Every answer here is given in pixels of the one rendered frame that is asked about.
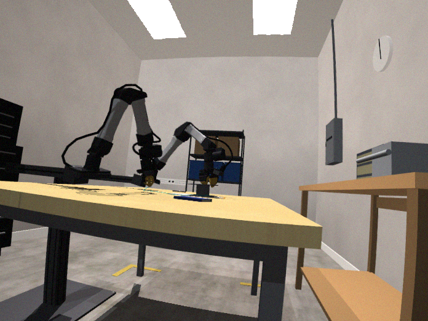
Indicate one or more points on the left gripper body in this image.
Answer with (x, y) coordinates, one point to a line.
(205, 173)

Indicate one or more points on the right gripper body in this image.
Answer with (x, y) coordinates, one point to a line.
(145, 163)

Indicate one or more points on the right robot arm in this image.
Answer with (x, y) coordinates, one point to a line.
(102, 143)

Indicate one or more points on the grey perforated disc with centre hole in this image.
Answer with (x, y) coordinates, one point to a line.
(203, 190)

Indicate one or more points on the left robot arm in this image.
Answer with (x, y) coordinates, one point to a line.
(182, 134)

